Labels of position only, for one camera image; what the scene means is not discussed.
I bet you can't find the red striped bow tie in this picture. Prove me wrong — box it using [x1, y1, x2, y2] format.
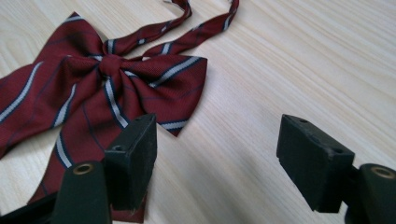
[0, 0, 241, 224]

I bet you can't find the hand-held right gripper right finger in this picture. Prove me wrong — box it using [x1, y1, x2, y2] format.
[276, 114, 356, 214]

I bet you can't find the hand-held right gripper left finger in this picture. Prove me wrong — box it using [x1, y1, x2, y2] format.
[103, 113, 158, 213]

